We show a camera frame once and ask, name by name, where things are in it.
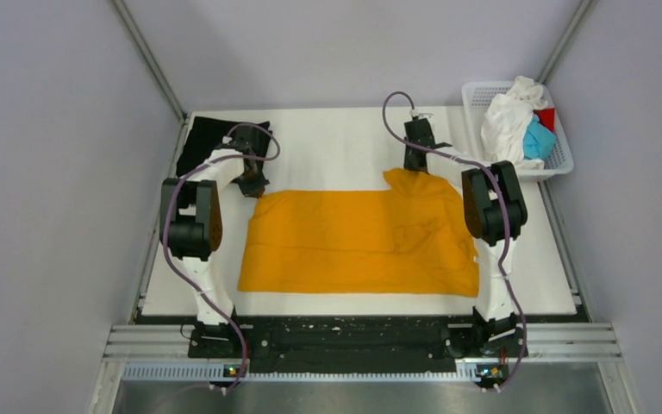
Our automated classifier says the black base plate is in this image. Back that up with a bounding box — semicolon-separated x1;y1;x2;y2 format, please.
188;313;528;374

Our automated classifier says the red t shirt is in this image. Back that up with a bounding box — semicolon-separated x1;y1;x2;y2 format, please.
534;107;556;134

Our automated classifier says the orange t shirt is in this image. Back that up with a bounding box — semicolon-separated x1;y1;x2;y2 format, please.
238;168;480;298

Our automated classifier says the white slotted cable duct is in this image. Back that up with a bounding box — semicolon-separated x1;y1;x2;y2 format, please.
122;361;502;383

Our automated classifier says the aluminium frame rail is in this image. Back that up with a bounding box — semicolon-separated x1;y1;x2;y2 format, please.
525;323;622;363

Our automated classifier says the white t shirt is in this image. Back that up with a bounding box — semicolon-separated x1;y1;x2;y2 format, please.
480;76;549;170

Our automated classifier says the white plastic basket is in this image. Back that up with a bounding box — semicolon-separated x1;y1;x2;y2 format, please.
461;80;574;182

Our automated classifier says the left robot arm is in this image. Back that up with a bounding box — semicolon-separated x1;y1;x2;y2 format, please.
159;122;278;358

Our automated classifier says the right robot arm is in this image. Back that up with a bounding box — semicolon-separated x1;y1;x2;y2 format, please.
403;115;528;358

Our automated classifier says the folded black t shirt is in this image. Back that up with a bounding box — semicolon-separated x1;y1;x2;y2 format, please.
176;116;240;177

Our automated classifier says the light blue t shirt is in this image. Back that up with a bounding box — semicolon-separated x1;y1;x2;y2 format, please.
522;115;557;160

